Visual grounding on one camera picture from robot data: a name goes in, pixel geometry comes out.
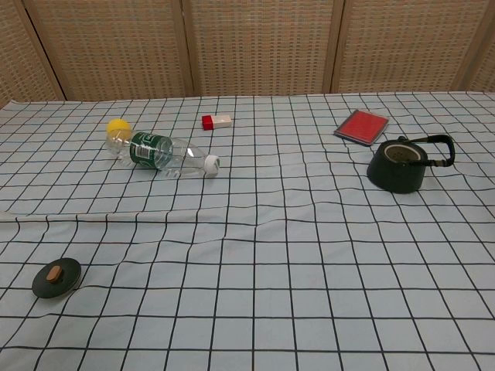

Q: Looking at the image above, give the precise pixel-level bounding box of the black teapot lid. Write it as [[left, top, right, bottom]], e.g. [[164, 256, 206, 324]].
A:
[[31, 257, 82, 299]]

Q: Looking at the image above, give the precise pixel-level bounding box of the red and white small box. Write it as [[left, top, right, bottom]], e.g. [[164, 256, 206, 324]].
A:
[[201, 114, 234, 131]]

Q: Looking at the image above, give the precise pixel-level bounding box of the blue checked tablecloth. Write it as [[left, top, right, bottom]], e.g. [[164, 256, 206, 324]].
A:
[[0, 90, 495, 371]]

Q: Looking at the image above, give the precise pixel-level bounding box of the clear bottle with green label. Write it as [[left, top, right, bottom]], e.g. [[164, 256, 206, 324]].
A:
[[106, 129, 221, 180]]

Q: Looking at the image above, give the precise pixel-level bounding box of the woven wood-framed screen panel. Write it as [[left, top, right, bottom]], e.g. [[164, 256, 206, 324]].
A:
[[25, 0, 196, 101], [0, 0, 65, 110], [181, 0, 345, 97], [330, 0, 486, 95], [452, 0, 495, 92]]

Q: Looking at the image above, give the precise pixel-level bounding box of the yellow foam ball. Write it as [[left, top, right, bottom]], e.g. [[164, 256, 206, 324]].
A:
[[107, 118, 133, 137]]

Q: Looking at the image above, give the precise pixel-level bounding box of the black teapot with handle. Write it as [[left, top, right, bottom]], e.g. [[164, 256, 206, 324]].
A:
[[366, 134, 456, 193]]

